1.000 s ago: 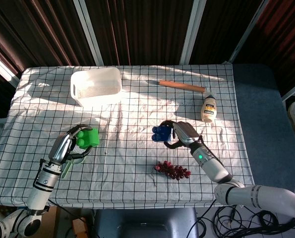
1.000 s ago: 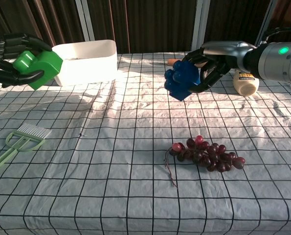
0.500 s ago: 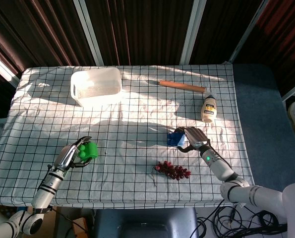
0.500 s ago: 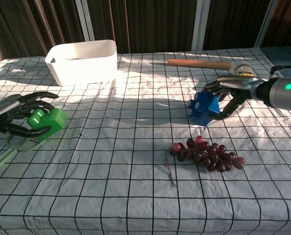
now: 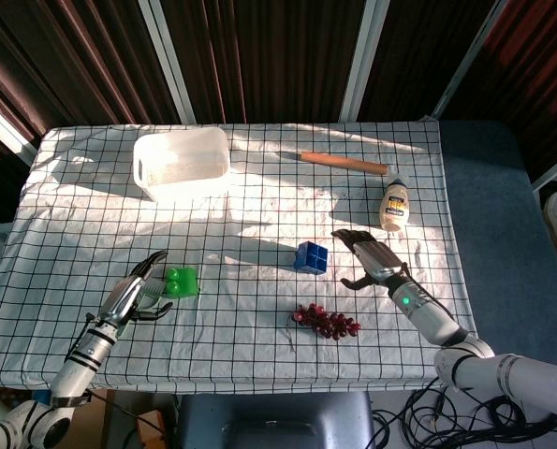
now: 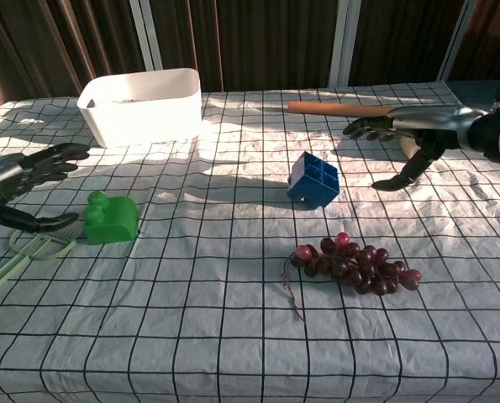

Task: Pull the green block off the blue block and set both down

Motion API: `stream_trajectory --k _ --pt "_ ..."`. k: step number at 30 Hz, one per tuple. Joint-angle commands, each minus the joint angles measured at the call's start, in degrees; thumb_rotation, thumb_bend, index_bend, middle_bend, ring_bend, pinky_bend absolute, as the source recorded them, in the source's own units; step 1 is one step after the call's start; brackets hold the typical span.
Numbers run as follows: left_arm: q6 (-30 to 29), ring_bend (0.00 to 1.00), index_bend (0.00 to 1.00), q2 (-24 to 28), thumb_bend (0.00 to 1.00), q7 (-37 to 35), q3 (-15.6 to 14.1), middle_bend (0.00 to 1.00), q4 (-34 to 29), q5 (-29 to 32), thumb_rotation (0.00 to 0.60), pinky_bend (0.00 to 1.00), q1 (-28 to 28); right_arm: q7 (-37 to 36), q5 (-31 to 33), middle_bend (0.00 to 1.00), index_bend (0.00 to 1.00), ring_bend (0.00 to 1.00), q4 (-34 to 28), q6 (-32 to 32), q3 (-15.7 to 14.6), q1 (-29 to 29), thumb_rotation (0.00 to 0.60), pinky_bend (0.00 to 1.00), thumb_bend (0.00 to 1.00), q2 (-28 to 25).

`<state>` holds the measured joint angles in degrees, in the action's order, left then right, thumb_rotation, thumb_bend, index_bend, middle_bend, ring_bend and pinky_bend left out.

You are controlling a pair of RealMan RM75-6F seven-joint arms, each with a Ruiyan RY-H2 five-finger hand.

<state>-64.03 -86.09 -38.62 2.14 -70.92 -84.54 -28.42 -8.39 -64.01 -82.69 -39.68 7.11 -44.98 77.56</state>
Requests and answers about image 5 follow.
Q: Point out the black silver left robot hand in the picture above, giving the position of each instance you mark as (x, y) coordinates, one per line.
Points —
(123, 299)

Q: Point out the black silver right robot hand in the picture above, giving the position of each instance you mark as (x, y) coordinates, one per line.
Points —
(376, 262)

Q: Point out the green cube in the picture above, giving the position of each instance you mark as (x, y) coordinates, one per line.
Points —
(184, 283)

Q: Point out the blue cube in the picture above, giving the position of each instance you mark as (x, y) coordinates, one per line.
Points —
(312, 258)

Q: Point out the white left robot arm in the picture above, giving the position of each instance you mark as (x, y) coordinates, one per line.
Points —
(79, 365)

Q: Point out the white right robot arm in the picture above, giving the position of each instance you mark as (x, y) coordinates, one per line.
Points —
(446, 327)

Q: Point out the beige squeeze sauce bottle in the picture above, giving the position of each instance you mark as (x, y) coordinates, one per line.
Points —
(393, 206)

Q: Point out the dark red grape bunch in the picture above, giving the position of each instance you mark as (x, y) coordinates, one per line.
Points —
(327, 322)

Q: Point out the brown cardboard box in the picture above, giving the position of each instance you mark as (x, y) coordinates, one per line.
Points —
(95, 421)

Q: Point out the white black grid tablecloth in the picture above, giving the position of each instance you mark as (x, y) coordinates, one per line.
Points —
(259, 215)

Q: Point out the white plastic storage bin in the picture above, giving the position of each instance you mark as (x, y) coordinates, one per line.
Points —
(184, 156)

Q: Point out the dark blue chair seat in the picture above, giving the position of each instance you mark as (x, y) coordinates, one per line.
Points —
(278, 421)

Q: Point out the white metal frame post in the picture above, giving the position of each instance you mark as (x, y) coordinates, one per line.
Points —
(556, 170)
(168, 61)
(467, 58)
(364, 61)
(4, 128)

